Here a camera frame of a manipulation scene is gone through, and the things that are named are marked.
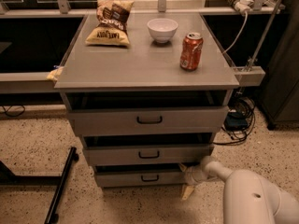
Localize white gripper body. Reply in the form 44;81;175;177
184;166;207;186

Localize grey bottom drawer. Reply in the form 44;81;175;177
94;162;197;188

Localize grey drawer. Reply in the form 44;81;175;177
83;144;213;166
94;162;197;188
67;106;228;136

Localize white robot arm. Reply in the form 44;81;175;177
179;156;299;224

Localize grey middle drawer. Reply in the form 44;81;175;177
83;144;213;166

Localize grey drawer cabinet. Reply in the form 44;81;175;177
55;13;239;188

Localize grey top drawer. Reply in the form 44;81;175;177
67;106;228;136

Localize dark grey cabinet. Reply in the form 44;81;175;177
258;0;299;130

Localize orange soda can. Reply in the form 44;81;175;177
179;32;204;71

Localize white ceramic bowl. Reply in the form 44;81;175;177
148;18;178;43

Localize yellow tape scrap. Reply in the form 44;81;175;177
47;66;64;83

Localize yellow brown chip bag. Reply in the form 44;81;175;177
85;0;134;47

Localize white power strip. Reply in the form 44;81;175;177
227;0;253;15

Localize black metal stand leg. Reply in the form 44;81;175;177
0;147;79;224

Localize black cable bundle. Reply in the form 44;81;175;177
213;96;256;147

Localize grey metal rail frame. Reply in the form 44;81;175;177
0;5;286;95

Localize white power cable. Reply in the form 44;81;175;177
221;10;249;55

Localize black floor cable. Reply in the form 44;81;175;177
0;105;26;118

